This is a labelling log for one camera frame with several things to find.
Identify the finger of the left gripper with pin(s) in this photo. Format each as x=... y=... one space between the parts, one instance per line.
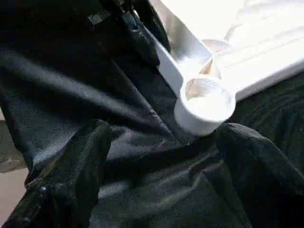
x=156 y=26
x=142 y=40

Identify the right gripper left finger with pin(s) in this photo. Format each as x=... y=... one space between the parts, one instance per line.
x=71 y=180

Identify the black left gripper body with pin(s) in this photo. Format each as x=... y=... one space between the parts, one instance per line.
x=107 y=12

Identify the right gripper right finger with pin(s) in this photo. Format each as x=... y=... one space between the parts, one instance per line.
x=266 y=185

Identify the white plastic table top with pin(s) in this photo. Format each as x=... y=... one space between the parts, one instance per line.
x=256 y=52

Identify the black plastic mat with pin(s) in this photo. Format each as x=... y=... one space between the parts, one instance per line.
x=118 y=142

